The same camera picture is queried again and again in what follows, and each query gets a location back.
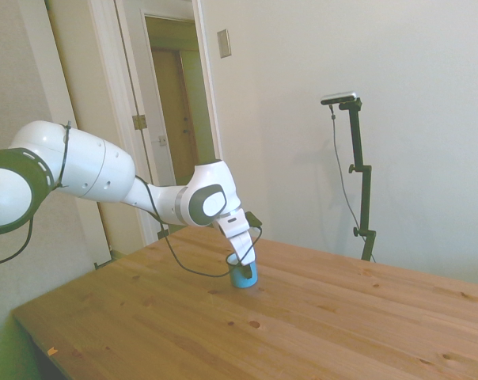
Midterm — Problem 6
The beige wall switch plate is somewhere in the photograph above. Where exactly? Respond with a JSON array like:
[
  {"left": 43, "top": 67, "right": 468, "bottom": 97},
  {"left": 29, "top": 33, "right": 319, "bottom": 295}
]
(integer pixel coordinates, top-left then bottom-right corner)
[{"left": 216, "top": 28, "right": 233, "bottom": 59}]

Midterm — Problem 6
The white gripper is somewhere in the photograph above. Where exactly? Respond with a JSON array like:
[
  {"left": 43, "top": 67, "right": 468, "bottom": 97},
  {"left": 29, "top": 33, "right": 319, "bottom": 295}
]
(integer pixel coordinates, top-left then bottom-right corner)
[{"left": 226, "top": 230, "right": 259, "bottom": 279}]

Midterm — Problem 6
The white open door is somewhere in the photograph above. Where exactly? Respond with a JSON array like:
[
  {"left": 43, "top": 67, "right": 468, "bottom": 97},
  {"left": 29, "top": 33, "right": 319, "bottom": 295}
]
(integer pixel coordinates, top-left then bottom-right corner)
[{"left": 44, "top": 0, "right": 161, "bottom": 271}]

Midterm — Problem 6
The silver black stereo camera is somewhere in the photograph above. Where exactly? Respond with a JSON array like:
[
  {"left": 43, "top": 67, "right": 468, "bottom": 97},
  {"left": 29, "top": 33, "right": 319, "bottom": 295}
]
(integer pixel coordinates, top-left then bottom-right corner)
[{"left": 320, "top": 91, "right": 360, "bottom": 107}]

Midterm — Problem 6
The blue enamel mug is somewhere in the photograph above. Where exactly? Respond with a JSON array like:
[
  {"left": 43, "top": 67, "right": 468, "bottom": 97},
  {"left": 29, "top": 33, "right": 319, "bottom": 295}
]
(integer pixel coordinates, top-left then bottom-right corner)
[{"left": 226, "top": 253, "right": 260, "bottom": 290}]

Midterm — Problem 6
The black jointed camera stand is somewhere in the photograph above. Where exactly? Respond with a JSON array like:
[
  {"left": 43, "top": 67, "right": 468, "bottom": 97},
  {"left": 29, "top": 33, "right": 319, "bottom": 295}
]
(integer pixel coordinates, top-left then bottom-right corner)
[{"left": 337, "top": 98, "right": 378, "bottom": 262}]

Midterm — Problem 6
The brown wooden hallway door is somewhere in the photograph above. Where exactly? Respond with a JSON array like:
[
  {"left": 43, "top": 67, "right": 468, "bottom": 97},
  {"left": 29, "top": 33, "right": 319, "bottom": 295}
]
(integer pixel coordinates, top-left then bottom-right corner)
[{"left": 150, "top": 46, "right": 203, "bottom": 180}]

